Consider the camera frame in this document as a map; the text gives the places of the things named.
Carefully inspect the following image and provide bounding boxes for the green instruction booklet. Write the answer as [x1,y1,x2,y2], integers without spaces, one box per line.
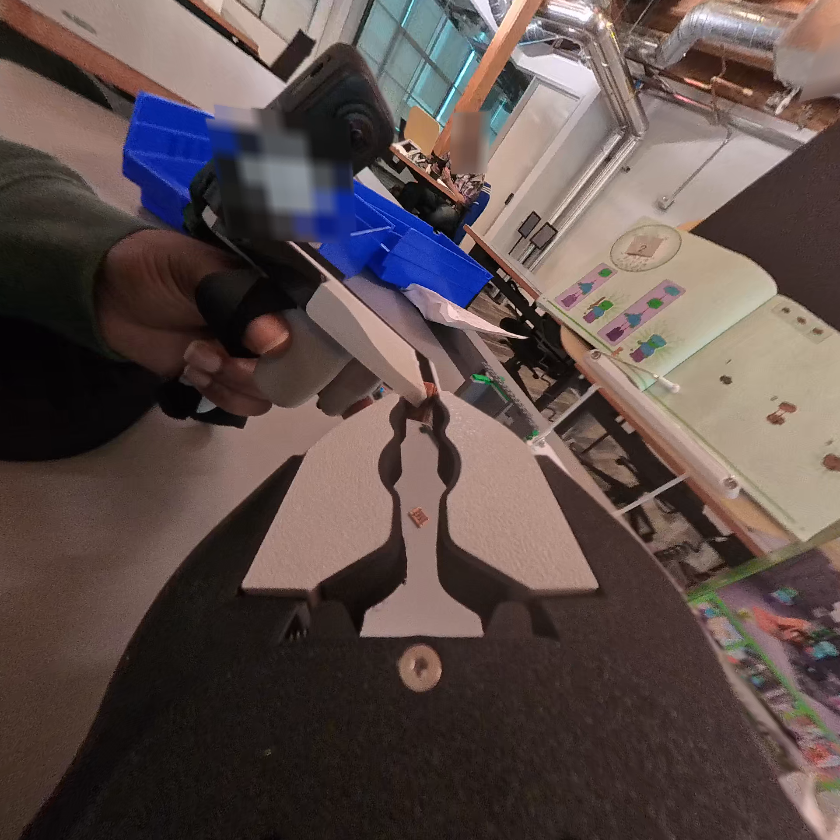
[537,217,840,544]

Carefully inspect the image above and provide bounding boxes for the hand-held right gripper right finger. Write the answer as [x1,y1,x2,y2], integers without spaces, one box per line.
[433,394,600,634]

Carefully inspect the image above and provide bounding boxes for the grey toy rock structure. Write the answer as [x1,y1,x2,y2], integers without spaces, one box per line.
[455,369,547,448]

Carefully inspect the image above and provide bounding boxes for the grey desk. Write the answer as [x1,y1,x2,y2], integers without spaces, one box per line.
[0,59,621,837]

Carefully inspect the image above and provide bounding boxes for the black flat panel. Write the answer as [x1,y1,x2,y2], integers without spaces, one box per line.
[691,123,840,314]

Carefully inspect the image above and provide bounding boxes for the person's left hand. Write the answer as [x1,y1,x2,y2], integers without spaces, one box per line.
[97,228,293,417]

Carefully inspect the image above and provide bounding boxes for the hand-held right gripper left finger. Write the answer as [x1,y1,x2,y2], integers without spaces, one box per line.
[241,394,408,634]

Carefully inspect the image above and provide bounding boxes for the toy set cardboard box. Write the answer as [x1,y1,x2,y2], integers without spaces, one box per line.
[686,545,840,836]

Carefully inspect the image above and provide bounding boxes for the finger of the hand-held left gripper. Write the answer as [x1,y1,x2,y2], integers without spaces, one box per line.
[307,282,435,406]

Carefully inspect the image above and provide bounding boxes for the silver ceiling duct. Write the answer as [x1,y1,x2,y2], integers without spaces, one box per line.
[525,0,652,221]
[655,0,809,68]

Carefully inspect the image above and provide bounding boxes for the black office chair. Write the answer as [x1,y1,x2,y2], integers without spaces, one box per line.
[499,314,580,396]

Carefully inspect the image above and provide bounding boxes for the tan plywood chair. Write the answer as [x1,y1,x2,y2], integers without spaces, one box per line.
[407,107,442,153]

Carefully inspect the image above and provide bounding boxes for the wooden office desk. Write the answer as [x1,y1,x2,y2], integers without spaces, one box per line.
[462,225,547,304]

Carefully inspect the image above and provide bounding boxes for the wooden office table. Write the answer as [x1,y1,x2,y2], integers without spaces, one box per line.
[389,143,462,206]

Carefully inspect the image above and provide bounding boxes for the wooden pillar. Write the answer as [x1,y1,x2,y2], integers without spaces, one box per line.
[432,0,547,156]

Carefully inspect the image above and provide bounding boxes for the white printed paper bag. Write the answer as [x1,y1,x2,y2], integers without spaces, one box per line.
[402,283,530,341]

